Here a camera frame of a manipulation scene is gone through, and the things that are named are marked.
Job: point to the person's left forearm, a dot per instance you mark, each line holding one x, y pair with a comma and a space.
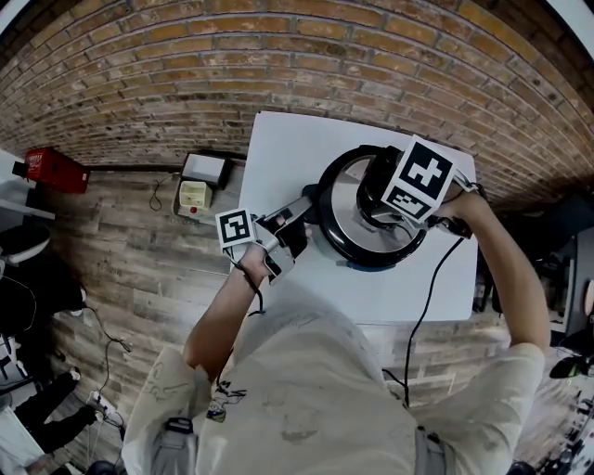
218, 315

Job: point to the black box white inside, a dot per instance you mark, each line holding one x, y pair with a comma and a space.
204, 168

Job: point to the person's cream t-shirt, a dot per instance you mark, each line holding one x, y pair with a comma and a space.
315, 394

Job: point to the white shelf unit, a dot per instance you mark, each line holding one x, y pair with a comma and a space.
18, 195

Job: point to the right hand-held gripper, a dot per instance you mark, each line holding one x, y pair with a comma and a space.
420, 178

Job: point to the black shoe white sole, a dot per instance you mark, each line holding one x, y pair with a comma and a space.
23, 243

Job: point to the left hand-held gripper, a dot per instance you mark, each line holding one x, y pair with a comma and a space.
236, 229

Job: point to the cream plastic container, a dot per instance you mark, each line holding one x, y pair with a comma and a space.
194, 194

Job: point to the person's right forearm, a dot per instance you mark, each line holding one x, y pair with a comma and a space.
503, 269

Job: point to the red box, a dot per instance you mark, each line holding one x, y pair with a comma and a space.
55, 169

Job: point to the person's left hand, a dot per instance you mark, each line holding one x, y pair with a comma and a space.
278, 222

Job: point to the black desk equipment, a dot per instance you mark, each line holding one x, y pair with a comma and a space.
571, 273

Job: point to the white power strip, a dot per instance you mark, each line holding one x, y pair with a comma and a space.
101, 404

